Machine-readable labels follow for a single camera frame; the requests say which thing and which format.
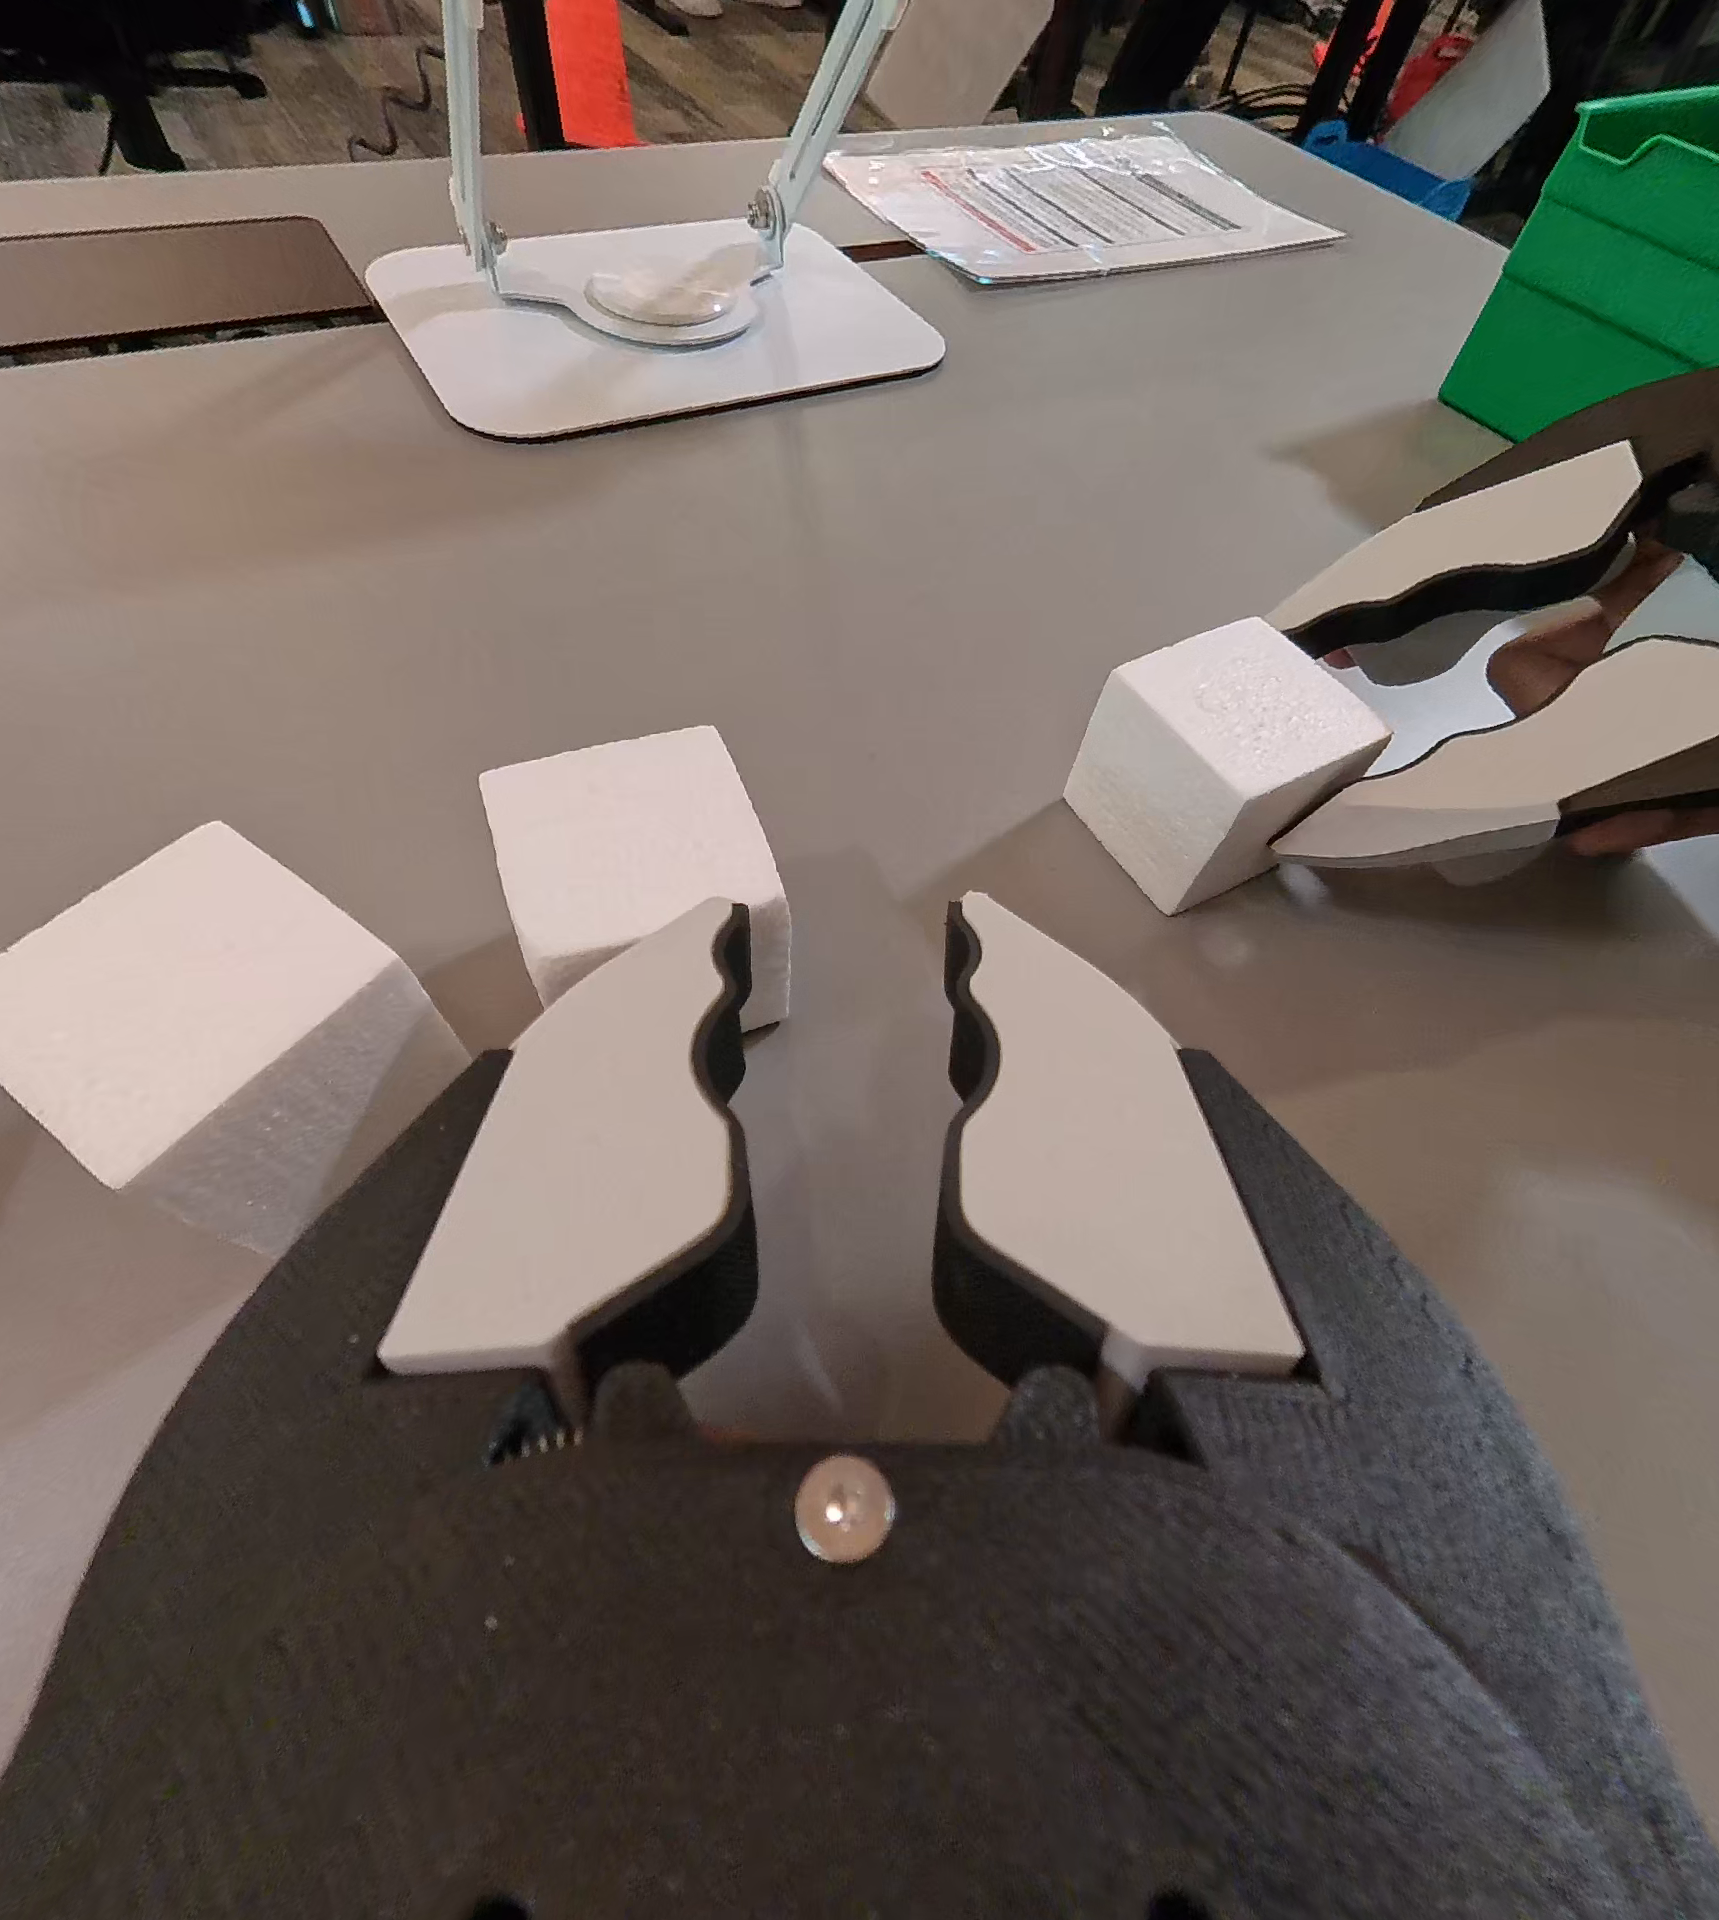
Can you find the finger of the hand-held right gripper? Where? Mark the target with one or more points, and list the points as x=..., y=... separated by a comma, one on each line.
x=1580, y=750
x=1490, y=532

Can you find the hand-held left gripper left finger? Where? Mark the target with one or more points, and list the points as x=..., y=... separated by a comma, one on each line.
x=575, y=1185

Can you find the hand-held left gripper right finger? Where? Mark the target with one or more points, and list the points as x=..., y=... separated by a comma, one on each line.
x=1114, y=1185

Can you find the white foam cube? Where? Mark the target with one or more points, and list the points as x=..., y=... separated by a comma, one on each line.
x=169, y=1020
x=1204, y=764
x=621, y=855

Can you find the grey desk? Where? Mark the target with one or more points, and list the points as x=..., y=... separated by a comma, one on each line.
x=950, y=601

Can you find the person's right hand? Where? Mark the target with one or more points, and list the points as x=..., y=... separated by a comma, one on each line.
x=1572, y=644

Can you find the green plastic bin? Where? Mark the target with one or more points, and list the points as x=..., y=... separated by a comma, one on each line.
x=1580, y=301

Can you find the blue bag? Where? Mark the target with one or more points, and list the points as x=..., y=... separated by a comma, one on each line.
x=1384, y=173

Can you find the white foam panel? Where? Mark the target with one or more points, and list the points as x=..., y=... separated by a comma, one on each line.
x=1474, y=91

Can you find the laminated paper sheet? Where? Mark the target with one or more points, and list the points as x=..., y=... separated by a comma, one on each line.
x=1100, y=202

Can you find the wooden document stand white base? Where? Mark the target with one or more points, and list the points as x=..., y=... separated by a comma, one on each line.
x=575, y=374

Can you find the orange cone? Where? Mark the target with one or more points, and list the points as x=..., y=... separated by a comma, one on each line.
x=591, y=74

